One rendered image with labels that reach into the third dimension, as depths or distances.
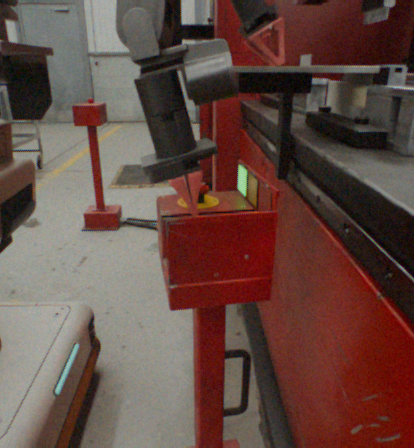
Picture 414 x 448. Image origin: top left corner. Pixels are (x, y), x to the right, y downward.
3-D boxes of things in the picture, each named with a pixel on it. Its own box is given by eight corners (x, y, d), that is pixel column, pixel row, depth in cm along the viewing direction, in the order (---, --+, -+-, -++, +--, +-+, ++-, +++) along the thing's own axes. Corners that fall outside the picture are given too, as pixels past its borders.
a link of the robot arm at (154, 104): (135, 69, 51) (126, 72, 46) (185, 56, 50) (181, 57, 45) (151, 120, 54) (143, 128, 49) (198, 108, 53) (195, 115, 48)
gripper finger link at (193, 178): (215, 219, 54) (198, 155, 50) (166, 234, 53) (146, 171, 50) (205, 203, 60) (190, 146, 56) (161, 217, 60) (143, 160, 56)
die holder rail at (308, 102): (271, 101, 154) (273, 75, 150) (286, 101, 154) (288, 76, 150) (305, 114, 108) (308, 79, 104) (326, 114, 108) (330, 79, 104)
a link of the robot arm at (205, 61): (137, 30, 52) (119, 12, 44) (219, 6, 50) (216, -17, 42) (159, 117, 55) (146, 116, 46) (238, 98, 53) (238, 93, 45)
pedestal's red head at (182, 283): (158, 253, 75) (154, 163, 68) (237, 247, 78) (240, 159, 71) (169, 312, 57) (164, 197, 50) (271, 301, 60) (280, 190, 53)
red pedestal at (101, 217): (88, 220, 272) (72, 97, 239) (123, 219, 273) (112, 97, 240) (80, 231, 253) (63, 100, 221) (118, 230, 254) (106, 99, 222)
